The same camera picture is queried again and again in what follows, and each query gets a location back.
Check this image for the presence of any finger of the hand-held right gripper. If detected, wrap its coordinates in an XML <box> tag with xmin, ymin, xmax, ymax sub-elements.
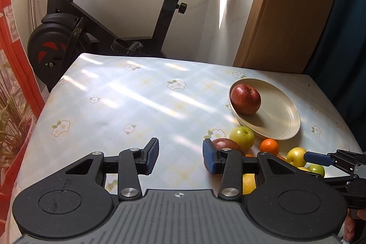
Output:
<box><xmin>303</xmin><ymin>149</ymin><xmax>366</xmax><ymax>174</ymax></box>
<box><xmin>320</xmin><ymin>174</ymin><xmax>361</xmax><ymax>186</ymax></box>

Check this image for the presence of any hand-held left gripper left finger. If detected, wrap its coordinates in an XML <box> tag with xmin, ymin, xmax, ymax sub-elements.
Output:
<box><xmin>65</xmin><ymin>138</ymin><xmax>160</xmax><ymax>201</ymax></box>

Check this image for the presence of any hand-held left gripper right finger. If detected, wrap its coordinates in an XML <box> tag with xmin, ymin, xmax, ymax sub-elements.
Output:
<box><xmin>202</xmin><ymin>139</ymin><xmax>312</xmax><ymax>200</ymax></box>

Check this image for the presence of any yellow-green apple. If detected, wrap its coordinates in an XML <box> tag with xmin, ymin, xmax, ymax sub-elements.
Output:
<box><xmin>286</xmin><ymin>147</ymin><xmax>308</xmax><ymax>167</ymax></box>

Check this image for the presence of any large striped red apple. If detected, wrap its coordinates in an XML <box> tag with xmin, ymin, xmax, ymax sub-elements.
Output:
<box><xmin>211</xmin><ymin>138</ymin><xmax>246</xmax><ymax>172</ymax></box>

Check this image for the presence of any large yellow citrus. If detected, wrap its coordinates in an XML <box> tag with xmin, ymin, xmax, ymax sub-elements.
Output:
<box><xmin>242</xmin><ymin>173</ymin><xmax>258</xmax><ymax>195</ymax></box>

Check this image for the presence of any cream ceramic plate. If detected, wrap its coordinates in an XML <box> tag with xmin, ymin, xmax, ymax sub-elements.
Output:
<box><xmin>229</xmin><ymin>78</ymin><xmax>301</xmax><ymax>141</ymax></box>

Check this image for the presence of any dark red apple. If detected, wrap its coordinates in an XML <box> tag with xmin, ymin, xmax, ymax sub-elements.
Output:
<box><xmin>230</xmin><ymin>83</ymin><xmax>262</xmax><ymax>116</ymax></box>

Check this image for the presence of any person's right hand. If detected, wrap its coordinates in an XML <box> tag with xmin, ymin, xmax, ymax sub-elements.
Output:
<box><xmin>342</xmin><ymin>208</ymin><xmax>366</xmax><ymax>244</ymax></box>

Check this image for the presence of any small green apple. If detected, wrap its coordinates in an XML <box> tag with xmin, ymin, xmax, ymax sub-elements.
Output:
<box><xmin>307</xmin><ymin>163</ymin><xmax>326</xmax><ymax>178</ymax></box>

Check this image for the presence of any dark blue curtain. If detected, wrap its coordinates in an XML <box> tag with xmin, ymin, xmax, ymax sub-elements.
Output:
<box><xmin>303</xmin><ymin>0</ymin><xmax>366</xmax><ymax>144</ymax></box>

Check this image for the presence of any black exercise bike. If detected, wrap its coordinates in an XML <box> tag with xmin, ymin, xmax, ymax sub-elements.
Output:
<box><xmin>8</xmin><ymin>0</ymin><xmax>224</xmax><ymax>89</ymax></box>

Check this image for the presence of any wooden chair back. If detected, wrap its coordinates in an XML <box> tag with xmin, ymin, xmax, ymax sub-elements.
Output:
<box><xmin>233</xmin><ymin>0</ymin><xmax>345</xmax><ymax>74</ymax></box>

